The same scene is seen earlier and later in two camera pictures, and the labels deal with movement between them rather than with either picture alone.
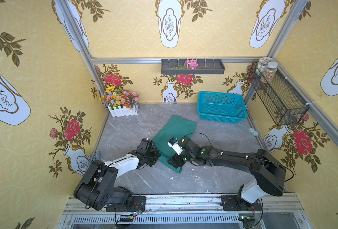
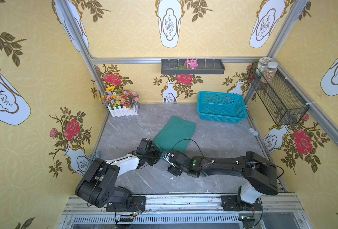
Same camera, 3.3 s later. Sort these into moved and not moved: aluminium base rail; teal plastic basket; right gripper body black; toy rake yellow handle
Moved: right gripper body black
Not moved: toy rake yellow handle; aluminium base rail; teal plastic basket
